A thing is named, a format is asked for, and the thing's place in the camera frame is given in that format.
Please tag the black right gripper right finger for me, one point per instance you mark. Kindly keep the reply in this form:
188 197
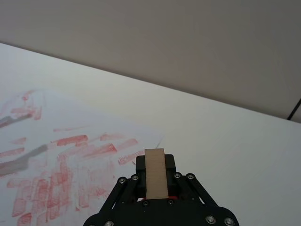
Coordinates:
171 164

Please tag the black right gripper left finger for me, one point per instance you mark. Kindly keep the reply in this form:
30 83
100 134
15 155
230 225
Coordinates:
140 171

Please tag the pale wooden block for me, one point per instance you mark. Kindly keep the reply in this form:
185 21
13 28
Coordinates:
155 174

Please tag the white paper with red marks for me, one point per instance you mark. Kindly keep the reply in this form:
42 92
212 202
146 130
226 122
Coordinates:
70 150

